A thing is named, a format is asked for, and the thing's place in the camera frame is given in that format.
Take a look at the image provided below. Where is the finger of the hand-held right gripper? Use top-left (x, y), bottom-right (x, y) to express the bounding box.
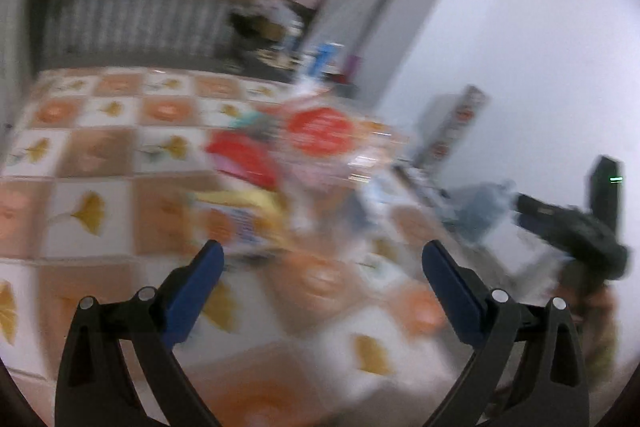
top-left (514, 193), bottom-right (568, 235)

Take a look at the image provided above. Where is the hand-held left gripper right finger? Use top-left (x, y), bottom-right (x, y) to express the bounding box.
top-left (421, 240), bottom-right (591, 427)

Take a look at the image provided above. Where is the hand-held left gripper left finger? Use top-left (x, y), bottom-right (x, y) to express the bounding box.
top-left (55, 239), bottom-right (226, 427)

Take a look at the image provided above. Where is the orange and blue snack packet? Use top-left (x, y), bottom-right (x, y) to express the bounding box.
top-left (192, 202), bottom-right (291, 258)

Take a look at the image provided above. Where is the yellow snack packet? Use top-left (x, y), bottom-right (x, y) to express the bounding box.
top-left (192, 188), bottom-right (287, 233)

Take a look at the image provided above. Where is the red snack packet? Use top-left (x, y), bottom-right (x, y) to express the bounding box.
top-left (206, 129), bottom-right (281, 188)

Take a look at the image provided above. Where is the clear bag with round red label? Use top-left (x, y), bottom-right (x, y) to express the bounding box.
top-left (277, 97), bottom-right (408, 188)

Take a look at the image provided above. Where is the person's right forearm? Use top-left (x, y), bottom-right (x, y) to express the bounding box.
top-left (559, 257), bottom-right (620, 383)

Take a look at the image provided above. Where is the pale blue plastic bag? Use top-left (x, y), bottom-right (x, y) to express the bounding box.
top-left (440, 179), bottom-right (521, 253)

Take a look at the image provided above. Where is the teal cloth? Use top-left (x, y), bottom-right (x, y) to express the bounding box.
top-left (234, 111), bottom-right (277, 134)

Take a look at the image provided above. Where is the purple cup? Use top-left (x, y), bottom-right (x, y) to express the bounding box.
top-left (342, 54), bottom-right (364, 84)

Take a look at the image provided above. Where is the blue bottle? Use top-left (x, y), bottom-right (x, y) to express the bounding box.
top-left (307, 42), bottom-right (344, 78)

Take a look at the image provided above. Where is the grey ribbed railing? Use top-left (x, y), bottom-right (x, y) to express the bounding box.
top-left (32, 0), bottom-right (238, 65)

